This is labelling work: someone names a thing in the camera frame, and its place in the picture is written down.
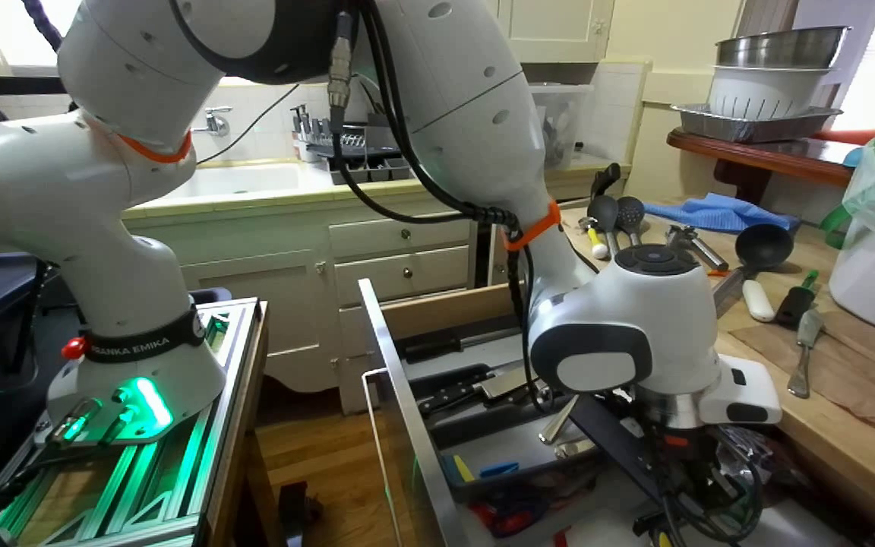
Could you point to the wooden open drawer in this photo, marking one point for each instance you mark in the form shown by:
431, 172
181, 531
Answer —
589, 520

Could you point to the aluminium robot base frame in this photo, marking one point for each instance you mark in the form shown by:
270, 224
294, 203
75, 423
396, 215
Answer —
181, 490

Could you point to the white kitchen sink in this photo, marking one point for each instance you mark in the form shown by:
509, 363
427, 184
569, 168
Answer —
247, 184

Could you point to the blue cloth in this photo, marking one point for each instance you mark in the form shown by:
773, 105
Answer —
722, 215

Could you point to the black ladle steel handle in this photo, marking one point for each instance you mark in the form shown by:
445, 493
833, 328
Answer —
759, 248

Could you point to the steel mixing bowl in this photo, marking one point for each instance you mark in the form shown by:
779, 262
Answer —
800, 47

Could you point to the grey cutlery organizer tray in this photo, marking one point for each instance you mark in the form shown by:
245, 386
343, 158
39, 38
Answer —
498, 447

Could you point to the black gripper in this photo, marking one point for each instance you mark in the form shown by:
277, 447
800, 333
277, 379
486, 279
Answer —
707, 482

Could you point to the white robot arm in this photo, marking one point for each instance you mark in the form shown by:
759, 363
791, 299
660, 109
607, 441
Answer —
629, 340

